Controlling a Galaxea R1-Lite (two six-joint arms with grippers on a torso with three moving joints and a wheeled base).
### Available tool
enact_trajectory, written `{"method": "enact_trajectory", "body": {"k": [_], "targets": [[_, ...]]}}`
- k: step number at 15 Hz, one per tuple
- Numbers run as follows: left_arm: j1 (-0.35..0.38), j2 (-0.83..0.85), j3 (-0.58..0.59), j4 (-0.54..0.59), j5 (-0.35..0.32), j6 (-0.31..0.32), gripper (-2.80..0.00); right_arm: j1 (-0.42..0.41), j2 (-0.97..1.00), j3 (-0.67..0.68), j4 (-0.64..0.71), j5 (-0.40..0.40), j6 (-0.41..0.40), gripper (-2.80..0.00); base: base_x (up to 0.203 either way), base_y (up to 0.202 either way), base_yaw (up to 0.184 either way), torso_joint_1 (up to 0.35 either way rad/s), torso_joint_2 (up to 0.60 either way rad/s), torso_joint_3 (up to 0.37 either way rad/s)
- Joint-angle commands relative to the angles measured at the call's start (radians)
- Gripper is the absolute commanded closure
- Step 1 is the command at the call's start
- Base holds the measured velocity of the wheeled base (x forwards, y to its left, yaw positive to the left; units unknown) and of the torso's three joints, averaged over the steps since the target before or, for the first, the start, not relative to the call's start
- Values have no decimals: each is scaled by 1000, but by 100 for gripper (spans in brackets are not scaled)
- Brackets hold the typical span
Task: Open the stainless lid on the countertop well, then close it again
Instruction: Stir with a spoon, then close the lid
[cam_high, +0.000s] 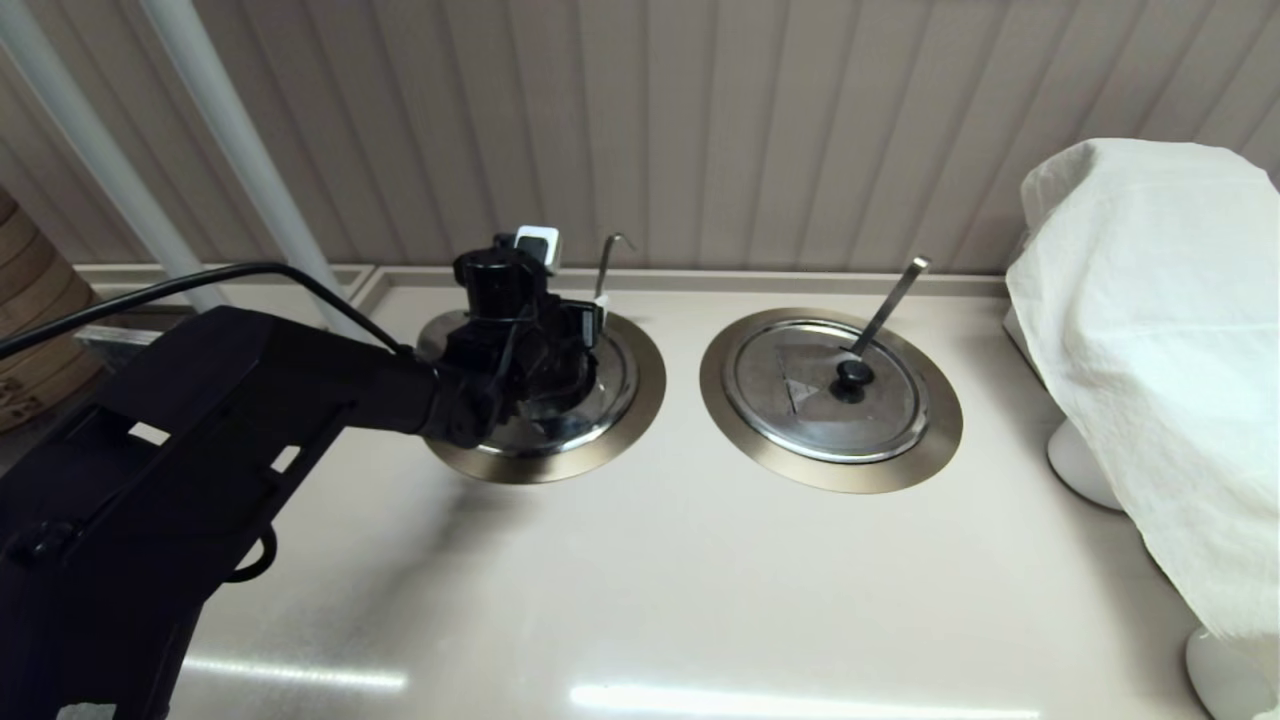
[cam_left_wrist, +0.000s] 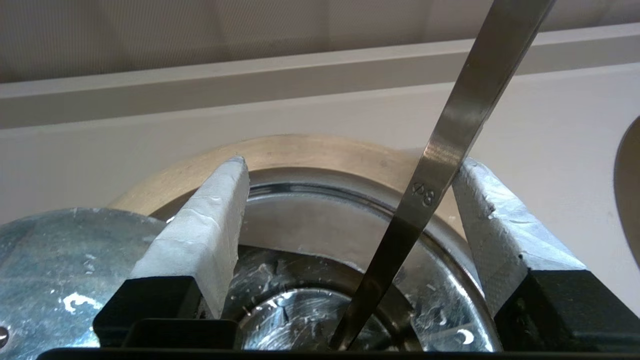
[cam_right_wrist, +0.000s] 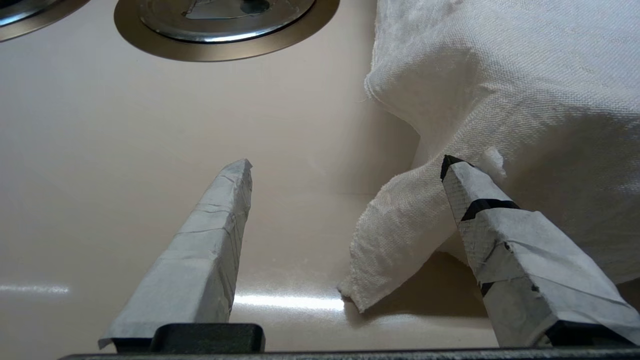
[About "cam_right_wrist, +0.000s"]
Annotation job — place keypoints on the white cloth cover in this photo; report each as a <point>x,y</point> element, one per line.
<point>500,75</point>

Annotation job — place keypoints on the steel pot lid black knob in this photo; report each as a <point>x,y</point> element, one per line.
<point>225,27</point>

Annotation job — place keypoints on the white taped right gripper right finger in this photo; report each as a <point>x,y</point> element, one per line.
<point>525,270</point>

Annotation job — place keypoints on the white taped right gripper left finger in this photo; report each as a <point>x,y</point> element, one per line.
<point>195,270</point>

